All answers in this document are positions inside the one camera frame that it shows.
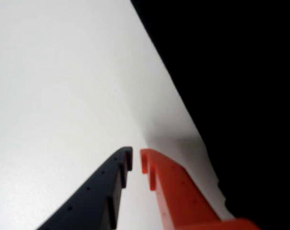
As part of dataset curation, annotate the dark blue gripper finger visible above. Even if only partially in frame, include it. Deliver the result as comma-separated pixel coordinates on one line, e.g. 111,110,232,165
36,147,133,230

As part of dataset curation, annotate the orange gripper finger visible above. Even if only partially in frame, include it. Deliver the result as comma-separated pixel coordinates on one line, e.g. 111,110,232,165
140,148,263,230

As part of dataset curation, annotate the black fabric bag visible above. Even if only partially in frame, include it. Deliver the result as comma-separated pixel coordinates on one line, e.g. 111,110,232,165
129,0,290,230

